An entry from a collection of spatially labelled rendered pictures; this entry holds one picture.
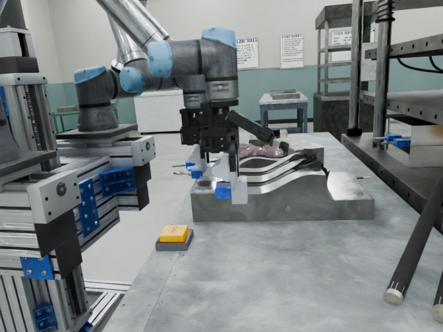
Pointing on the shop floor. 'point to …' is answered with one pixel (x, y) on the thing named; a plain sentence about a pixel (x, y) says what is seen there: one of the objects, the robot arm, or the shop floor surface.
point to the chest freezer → (159, 111)
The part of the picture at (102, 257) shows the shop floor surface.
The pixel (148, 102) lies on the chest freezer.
